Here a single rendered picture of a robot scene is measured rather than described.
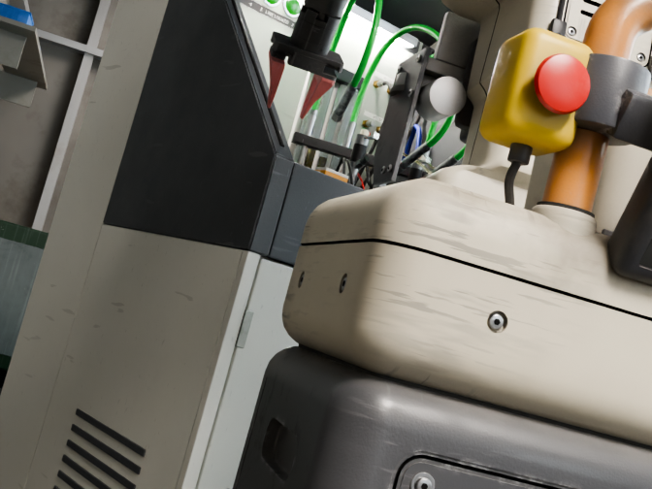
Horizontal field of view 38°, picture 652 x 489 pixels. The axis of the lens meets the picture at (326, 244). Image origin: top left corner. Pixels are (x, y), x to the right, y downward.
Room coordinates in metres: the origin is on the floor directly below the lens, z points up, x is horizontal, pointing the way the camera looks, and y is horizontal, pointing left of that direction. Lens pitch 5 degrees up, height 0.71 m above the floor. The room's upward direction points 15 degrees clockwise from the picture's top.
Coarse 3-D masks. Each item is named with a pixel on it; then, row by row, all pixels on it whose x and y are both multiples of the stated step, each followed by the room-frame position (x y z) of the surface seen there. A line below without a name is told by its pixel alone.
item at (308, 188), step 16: (304, 176) 1.54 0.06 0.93; (320, 176) 1.56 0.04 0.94; (288, 192) 1.53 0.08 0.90; (304, 192) 1.55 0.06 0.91; (320, 192) 1.57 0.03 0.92; (336, 192) 1.59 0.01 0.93; (352, 192) 1.60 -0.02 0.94; (288, 208) 1.54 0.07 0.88; (304, 208) 1.55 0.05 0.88; (288, 224) 1.54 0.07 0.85; (304, 224) 1.56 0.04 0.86; (288, 240) 1.55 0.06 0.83; (272, 256) 1.53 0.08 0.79; (288, 256) 1.55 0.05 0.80
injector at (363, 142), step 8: (360, 136) 1.91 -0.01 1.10; (368, 136) 1.91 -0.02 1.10; (360, 144) 1.91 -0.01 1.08; (368, 144) 1.92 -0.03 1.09; (352, 152) 1.91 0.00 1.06; (360, 152) 1.91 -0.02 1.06; (352, 160) 1.91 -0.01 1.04; (360, 160) 1.90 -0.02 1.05; (368, 160) 1.90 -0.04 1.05; (352, 168) 1.91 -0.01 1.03; (360, 168) 1.91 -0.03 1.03; (352, 176) 1.91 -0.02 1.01
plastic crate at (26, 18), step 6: (0, 6) 5.99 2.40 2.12; (6, 6) 6.00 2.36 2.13; (12, 6) 6.00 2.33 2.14; (0, 12) 5.99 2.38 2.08; (6, 12) 6.00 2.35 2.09; (12, 12) 6.01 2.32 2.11; (18, 12) 6.01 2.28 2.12; (24, 12) 6.02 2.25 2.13; (12, 18) 6.01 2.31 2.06; (18, 18) 6.02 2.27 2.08; (24, 18) 6.02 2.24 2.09; (30, 18) 6.13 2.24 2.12; (30, 24) 6.21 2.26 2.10
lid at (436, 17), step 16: (368, 0) 2.21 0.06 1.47; (384, 0) 2.21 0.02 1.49; (400, 0) 2.21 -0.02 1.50; (416, 0) 2.21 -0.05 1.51; (432, 0) 2.22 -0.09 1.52; (384, 16) 2.26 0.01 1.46; (400, 16) 2.26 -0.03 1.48; (416, 16) 2.27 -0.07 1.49; (432, 16) 2.27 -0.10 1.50; (416, 32) 2.32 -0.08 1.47
